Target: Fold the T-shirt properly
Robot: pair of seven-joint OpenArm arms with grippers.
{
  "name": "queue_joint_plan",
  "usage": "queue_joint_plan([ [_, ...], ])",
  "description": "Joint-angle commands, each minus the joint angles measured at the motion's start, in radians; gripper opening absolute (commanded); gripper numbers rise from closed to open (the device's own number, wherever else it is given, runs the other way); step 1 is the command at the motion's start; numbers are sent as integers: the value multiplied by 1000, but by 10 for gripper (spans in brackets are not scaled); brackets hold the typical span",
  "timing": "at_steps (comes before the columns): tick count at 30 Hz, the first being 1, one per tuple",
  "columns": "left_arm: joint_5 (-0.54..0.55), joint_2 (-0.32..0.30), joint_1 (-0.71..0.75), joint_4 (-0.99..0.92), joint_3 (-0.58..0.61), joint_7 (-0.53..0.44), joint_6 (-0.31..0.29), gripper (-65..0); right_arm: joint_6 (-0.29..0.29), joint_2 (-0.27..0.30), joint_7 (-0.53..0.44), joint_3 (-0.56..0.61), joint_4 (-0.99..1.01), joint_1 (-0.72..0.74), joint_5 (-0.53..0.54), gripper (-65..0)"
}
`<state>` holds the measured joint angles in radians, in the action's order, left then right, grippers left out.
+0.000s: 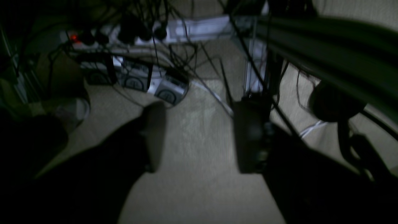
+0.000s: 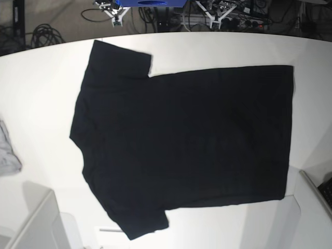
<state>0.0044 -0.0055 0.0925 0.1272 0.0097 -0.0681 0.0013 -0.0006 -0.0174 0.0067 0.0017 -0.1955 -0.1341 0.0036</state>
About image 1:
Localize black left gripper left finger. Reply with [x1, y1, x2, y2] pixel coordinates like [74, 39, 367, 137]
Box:
[1, 101, 166, 224]

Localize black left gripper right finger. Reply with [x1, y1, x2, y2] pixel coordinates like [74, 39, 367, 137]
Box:
[233, 97, 397, 224]

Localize black round caster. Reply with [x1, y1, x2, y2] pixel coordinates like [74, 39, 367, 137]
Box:
[308, 81, 367, 123]

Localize grey electronics boxes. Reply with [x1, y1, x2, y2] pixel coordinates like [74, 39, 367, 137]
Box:
[76, 53, 189, 106]

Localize aluminium table leg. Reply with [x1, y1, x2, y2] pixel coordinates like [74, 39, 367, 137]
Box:
[244, 17, 269, 94]

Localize white power strip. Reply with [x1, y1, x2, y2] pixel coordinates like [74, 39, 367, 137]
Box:
[67, 16, 232, 50]

